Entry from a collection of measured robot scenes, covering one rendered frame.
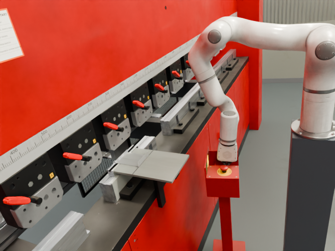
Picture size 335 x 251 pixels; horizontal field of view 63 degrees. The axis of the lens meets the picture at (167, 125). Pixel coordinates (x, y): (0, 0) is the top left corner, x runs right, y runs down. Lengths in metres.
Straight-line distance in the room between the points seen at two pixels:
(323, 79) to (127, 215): 0.90
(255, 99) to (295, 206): 1.92
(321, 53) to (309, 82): 0.15
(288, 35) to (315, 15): 3.49
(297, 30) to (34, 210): 1.09
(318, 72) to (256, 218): 1.38
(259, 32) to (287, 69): 3.65
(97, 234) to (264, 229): 1.40
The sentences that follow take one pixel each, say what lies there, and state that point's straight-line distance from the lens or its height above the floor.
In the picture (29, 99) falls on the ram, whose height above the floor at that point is 1.42.
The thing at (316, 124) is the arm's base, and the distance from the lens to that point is 1.26.
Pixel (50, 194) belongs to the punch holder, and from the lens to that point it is 0.89.
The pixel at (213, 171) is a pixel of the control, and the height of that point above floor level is 0.78.
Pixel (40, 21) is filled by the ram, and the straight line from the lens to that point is 0.86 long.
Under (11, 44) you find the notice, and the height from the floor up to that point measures 1.56.
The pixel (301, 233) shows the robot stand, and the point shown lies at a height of 0.46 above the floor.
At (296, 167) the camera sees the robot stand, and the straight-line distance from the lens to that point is 1.34.
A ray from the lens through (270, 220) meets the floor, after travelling 2.27.
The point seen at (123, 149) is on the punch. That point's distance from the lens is 1.20.
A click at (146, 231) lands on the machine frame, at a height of 0.75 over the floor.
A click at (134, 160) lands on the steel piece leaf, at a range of 1.17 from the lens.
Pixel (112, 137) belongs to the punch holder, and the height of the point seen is 1.15.
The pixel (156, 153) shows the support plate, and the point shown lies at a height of 1.00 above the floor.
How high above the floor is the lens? 1.63
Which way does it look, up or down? 26 degrees down
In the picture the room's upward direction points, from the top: 9 degrees counter-clockwise
